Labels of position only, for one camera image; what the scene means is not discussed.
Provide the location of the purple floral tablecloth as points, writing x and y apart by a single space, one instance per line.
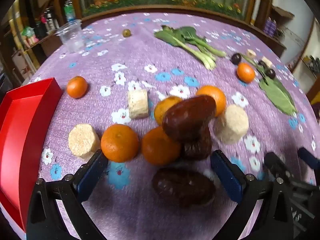
150 55

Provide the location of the clear plastic cup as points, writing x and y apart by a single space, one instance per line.
71 36

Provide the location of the green bok choy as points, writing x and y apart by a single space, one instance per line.
167 37
212 49
187 32

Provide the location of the wooden display shelf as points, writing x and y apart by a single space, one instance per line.
17 55

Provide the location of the orange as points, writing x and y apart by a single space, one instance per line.
77 87
157 147
246 72
216 96
119 143
162 108

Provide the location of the dark brown date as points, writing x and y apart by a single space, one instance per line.
183 188
197 147
188 120

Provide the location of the purple bottle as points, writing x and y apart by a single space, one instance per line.
267 26
273 27

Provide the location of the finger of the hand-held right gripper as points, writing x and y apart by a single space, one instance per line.
308 157
273 162

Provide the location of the dark purple passion fruit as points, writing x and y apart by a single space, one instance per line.
236 58
270 73

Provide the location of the small wrinkled brown date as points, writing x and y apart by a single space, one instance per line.
262 63

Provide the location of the black bottle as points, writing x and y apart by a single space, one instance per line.
39 30

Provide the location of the plastic water bottle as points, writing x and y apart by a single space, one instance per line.
68 11

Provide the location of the pink box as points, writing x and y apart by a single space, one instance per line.
33 40

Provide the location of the large green leaf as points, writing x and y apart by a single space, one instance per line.
277 95

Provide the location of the wooden wall shelf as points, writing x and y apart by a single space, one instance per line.
282 11

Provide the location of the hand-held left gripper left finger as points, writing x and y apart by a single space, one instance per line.
91 177

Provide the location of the red box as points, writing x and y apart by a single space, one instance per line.
20 130

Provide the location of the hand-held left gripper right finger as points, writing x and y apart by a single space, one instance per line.
226 177

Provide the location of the small green jujube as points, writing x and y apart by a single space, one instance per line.
126 32

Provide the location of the green packet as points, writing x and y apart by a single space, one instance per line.
27 31

